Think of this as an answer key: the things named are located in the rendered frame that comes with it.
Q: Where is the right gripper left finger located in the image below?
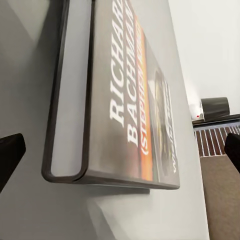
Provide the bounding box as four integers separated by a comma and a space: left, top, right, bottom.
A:
0, 133, 26, 193

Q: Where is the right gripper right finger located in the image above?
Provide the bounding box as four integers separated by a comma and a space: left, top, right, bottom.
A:
224, 133, 240, 173

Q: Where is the hardback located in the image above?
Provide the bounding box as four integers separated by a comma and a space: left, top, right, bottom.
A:
41, 0, 181, 191

